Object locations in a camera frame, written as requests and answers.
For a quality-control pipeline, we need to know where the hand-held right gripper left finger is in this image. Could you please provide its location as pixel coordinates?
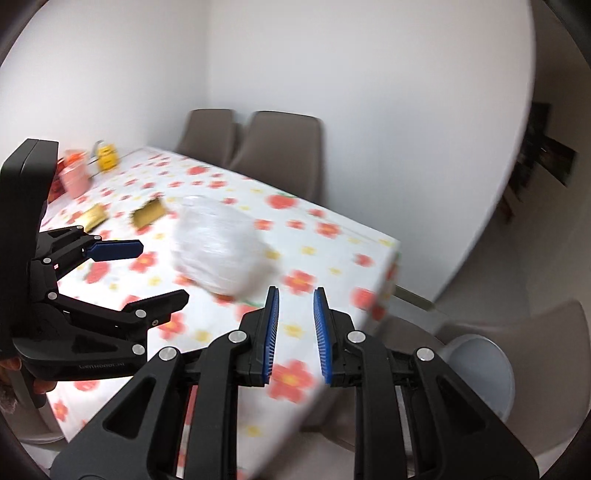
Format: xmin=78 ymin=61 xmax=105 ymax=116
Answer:
xmin=50 ymin=286 xmax=280 ymax=480

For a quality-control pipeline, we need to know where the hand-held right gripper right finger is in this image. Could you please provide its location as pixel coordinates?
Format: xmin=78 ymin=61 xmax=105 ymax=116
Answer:
xmin=313 ymin=287 xmax=539 ymax=480

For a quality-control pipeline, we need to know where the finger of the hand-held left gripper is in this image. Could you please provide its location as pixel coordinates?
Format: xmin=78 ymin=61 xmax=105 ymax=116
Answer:
xmin=30 ymin=225 xmax=145 ymax=280
xmin=45 ymin=289 xmax=190 ymax=357

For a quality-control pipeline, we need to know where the white round trash bin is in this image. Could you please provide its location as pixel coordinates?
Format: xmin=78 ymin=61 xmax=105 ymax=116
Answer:
xmin=434 ymin=335 xmax=515 ymax=422

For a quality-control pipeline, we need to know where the person's left hand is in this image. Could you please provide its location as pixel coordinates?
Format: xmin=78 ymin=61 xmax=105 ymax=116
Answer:
xmin=0 ymin=356 xmax=58 ymax=395

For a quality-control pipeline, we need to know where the red box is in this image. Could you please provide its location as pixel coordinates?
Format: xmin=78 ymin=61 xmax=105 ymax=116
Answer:
xmin=48 ymin=157 xmax=66 ymax=202

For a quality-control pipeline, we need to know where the gold box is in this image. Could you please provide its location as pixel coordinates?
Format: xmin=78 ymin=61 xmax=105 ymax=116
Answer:
xmin=83 ymin=204 xmax=108 ymax=230
xmin=130 ymin=196 xmax=166 ymax=230

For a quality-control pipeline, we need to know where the pink cup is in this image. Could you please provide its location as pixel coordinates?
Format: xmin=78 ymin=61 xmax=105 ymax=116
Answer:
xmin=61 ymin=161 xmax=91 ymax=198

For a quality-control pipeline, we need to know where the white plastic bag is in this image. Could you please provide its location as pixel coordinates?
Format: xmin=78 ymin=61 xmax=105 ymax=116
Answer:
xmin=170 ymin=195 xmax=279 ymax=298

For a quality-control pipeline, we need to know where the yellow box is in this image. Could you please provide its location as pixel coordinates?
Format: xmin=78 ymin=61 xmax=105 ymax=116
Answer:
xmin=94 ymin=141 xmax=120 ymax=173

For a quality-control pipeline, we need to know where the floral tablecloth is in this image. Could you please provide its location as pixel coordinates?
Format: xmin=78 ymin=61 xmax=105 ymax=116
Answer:
xmin=39 ymin=147 xmax=400 ymax=480

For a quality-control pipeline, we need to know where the small taupe dining chair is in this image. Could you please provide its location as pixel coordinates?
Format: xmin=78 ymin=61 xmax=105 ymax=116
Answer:
xmin=175 ymin=109 xmax=241 ymax=169

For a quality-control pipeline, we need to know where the wide taupe dining chair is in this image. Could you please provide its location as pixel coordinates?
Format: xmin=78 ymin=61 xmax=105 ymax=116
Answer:
xmin=229 ymin=111 xmax=324 ymax=205

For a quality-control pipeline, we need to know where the taupe chair under bin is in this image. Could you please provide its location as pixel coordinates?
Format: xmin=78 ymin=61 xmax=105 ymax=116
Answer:
xmin=300 ymin=300 xmax=585 ymax=462

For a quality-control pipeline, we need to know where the dark wall panel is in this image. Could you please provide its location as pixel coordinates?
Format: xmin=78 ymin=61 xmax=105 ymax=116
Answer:
xmin=503 ymin=102 xmax=576 ymax=223

